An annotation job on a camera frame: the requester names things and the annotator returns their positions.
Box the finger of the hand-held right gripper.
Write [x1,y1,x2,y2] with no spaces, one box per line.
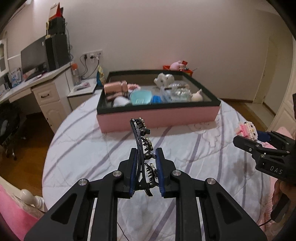
[233,135,289,158]
[257,130,296,151]

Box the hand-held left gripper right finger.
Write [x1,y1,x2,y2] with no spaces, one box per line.
[155,147,267,241]

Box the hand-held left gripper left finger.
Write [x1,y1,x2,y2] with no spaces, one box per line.
[24,148,142,241]

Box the pink block toy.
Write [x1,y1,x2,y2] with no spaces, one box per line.
[235,122,258,141]

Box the black hair clip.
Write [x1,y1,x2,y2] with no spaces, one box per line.
[129,117,160,197]

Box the pink storage box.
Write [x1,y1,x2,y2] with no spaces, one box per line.
[97,70,222,133]

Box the white round plug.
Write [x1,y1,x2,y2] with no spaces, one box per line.
[113,96,131,107]

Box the teal plastic case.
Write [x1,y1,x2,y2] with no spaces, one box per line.
[129,90,153,106]

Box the clear plastic box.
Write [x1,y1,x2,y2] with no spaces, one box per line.
[159,81,192,102]

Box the rose gold metal jar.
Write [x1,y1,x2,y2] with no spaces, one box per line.
[103,80,128,102]

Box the white figurine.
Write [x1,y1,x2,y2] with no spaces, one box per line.
[154,72,175,88]

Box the person's right hand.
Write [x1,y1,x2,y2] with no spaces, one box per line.
[272,179,284,210]

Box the pink blanket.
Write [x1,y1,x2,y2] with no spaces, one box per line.
[259,126,296,232]

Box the red toy crate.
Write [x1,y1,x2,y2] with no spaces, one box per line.
[163,65,193,77]

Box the white nightstand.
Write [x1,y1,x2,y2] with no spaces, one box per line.
[67,77,100,112]

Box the snack bag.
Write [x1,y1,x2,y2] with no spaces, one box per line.
[96,66,105,87]

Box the white desk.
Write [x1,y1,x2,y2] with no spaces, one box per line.
[0,61,74,133]

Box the red cap bottle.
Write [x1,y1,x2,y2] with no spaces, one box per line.
[71,62,82,86]

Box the black office chair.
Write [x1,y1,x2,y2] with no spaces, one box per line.
[0,102,27,160]

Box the black computer tower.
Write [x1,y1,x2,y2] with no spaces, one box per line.
[45,34,70,72]

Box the blue desk box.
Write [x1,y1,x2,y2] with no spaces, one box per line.
[10,68,22,87]

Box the black computer monitor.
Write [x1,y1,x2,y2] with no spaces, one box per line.
[20,35,49,75]

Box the black speaker box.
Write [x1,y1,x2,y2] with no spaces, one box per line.
[48,17,66,35]

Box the white hutch cabinet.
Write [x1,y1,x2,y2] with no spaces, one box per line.
[0,38,10,75]

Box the red cardboard box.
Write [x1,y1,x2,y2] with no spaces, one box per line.
[48,2,64,20]

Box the thin black cable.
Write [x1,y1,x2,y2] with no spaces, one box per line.
[258,218,274,228]

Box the white pink bed frame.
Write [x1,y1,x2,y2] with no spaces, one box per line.
[0,176,48,241]

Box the black power cable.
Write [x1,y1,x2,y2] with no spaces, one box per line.
[80,54,100,79]

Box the white wall socket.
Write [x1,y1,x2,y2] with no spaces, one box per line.
[81,49,103,59]

